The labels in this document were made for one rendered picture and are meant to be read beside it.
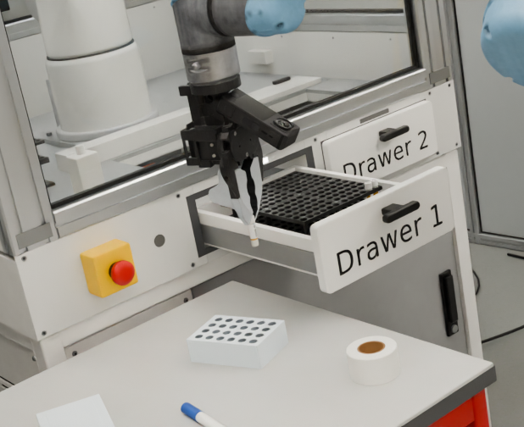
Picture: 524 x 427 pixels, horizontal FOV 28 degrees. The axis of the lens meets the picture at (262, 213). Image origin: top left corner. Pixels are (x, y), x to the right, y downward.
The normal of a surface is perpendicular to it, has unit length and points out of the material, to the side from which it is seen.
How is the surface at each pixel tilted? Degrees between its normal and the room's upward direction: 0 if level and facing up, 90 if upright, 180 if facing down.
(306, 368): 0
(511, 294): 0
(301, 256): 90
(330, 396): 0
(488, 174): 90
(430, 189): 90
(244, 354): 90
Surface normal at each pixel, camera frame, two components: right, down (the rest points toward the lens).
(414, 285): 0.63, 0.14
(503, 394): -0.18, -0.93
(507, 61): -0.38, 0.85
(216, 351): -0.48, 0.36
